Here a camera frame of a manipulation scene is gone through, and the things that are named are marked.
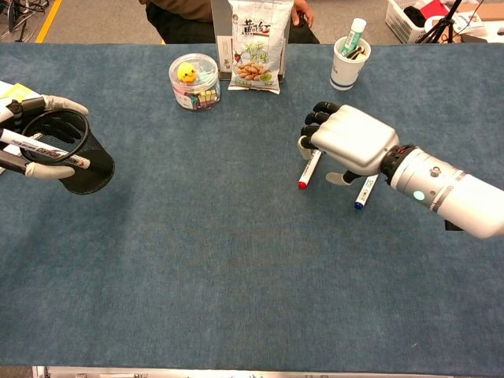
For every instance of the white paper cup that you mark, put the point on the white paper cup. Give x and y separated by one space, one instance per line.
342 75

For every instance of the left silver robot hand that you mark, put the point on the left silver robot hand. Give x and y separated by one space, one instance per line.
59 103

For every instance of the green white glue stick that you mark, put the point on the green white glue stick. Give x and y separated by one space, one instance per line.
352 35

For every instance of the blue whiteboard marker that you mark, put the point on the blue whiteboard marker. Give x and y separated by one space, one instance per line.
364 195

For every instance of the white bowl with yellow toy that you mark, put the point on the white bowl with yellow toy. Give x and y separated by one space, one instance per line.
204 98

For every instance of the red whiteboard marker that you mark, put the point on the red whiteboard marker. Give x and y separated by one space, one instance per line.
309 169

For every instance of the blue felt table cloth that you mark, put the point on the blue felt table cloth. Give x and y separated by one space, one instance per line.
252 256

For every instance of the black mesh pen holder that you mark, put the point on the black mesh pen holder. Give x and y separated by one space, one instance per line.
94 169

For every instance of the grey white carton box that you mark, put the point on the grey white carton box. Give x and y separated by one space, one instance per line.
222 39

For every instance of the black binder clip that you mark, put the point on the black binder clip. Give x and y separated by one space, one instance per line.
356 53

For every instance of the yellow duck toy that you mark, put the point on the yellow duck toy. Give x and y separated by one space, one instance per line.
187 73

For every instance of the white snack bag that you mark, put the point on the white snack bag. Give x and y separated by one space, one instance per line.
256 39

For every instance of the white plastic basket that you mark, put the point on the white plastic basket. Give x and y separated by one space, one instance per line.
405 23

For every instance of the seated person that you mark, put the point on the seated person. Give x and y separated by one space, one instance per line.
185 23

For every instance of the black-capped whiteboard marker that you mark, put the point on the black-capped whiteboard marker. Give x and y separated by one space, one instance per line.
43 149

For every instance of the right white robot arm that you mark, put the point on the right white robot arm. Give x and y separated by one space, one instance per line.
453 193

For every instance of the cardboard box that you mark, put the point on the cardboard box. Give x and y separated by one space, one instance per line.
484 19

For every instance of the black tripod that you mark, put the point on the black tripod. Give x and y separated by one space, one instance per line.
437 23

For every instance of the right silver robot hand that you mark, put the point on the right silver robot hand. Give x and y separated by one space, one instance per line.
354 134

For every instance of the yellow green book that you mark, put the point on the yellow green book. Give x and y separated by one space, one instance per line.
19 91

